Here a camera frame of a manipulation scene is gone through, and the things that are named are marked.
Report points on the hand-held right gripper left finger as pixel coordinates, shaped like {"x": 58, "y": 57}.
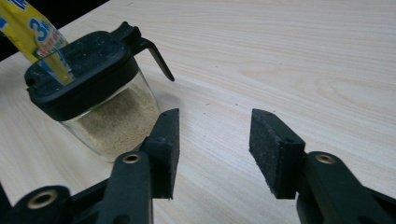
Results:
{"x": 165, "y": 155}

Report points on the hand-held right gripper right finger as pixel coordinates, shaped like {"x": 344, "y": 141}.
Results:
{"x": 274, "y": 158}

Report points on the glass jar with black lid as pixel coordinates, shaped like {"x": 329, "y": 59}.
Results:
{"x": 93, "y": 62}

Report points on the yellow snack packet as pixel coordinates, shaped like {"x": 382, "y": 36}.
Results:
{"x": 28, "y": 28}

